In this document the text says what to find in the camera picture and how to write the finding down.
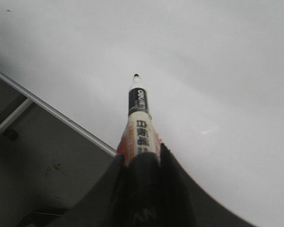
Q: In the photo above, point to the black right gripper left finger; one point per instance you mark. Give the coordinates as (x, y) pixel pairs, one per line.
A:
(103, 205)

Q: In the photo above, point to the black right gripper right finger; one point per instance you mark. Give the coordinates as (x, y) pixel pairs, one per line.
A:
(187, 204)

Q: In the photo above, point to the black whiteboard marker pen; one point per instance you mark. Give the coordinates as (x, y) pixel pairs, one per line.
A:
(139, 135)

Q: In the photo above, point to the white whiteboard with aluminium frame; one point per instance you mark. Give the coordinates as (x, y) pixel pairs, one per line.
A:
(213, 69)

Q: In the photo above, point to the whiteboard stand metal foot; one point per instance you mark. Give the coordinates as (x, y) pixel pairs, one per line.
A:
(5, 129)

